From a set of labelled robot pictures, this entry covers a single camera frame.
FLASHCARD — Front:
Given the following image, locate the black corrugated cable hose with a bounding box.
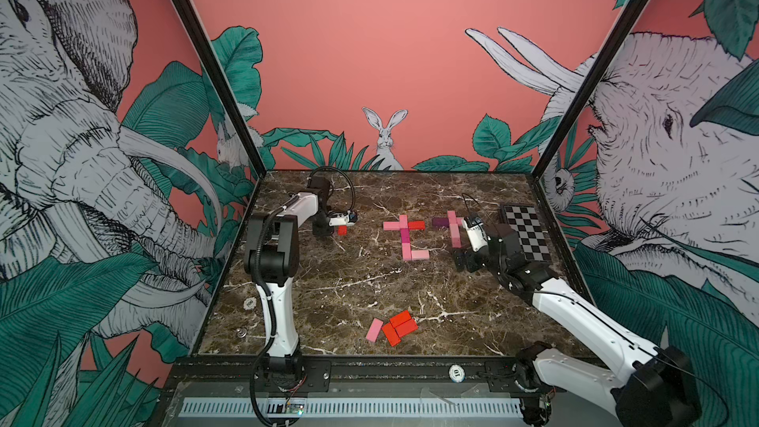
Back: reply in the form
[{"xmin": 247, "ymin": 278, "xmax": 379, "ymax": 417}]
[{"xmin": 307, "ymin": 165, "xmax": 357, "ymax": 215}]

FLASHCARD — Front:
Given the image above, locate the white slotted cable duct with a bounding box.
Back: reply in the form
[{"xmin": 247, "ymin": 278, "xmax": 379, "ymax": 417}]
[{"xmin": 178, "ymin": 397, "xmax": 522, "ymax": 419}]

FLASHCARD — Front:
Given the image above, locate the black left frame post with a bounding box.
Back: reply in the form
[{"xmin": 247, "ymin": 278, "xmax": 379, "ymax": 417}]
[{"xmin": 171, "ymin": 0, "xmax": 267, "ymax": 180}]

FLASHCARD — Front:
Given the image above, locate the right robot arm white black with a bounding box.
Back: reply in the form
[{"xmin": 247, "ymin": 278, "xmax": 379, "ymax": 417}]
[{"xmin": 450, "ymin": 217, "xmax": 702, "ymax": 426}]

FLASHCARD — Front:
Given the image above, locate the dark purple block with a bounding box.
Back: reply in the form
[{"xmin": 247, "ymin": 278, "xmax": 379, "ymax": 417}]
[{"xmin": 432, "ymin": 217, "xmax": 450, "ymax": 229}]

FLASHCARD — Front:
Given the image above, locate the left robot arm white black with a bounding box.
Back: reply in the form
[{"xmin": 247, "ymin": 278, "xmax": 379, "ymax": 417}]
[{"xmin": 244, "ymin": 176, "xmax": 331, "ymax": 393}]

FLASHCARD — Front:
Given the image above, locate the black front rail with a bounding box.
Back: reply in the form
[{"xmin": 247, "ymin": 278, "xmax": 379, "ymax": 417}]
[{"xmin": 162, "ymin": 354, "xmax": 644, "ymax": 399}]

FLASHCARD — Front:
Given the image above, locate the black right frame post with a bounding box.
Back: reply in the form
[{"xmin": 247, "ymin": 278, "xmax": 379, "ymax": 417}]
[{"xmin": 531, "ymin": 0, "xmax": 649, "ymax": 180}]

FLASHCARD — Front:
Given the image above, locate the black frame post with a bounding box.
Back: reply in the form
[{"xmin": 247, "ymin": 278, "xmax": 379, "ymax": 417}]
[
  {"xmin": 531, "ymin": 0, "xmax": 649, "ymax": 180},
  {"xmin": 171, "ymin": 0, "xmax": 267, "ymax": 180}
]

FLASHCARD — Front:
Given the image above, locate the black white checkerboard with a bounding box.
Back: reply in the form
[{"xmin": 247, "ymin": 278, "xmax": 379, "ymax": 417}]
[{"xmin": 499, "ymin": 204, "xmax": 551, "ymax": 263}]

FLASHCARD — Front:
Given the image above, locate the red block large center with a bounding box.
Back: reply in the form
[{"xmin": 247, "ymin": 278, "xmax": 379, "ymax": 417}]
[{"xmin": 391, "ymin": 310, "xmax": 418, "ymax": 338}]

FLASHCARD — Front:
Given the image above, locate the red block bottom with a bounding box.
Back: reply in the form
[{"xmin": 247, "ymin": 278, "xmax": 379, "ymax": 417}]
[{"xmin": 381, "ymin": 323, "xmax": 401, "ymax": 347}]

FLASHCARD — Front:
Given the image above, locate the light pink block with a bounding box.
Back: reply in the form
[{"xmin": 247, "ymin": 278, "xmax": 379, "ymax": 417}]
[
  {"xmin": 450, "ymin": 223, "xmax": 462, "ymax": 248},
  {"xmin": 411, "ymin": 250, "xmax": 430, "ymax": 261}
]

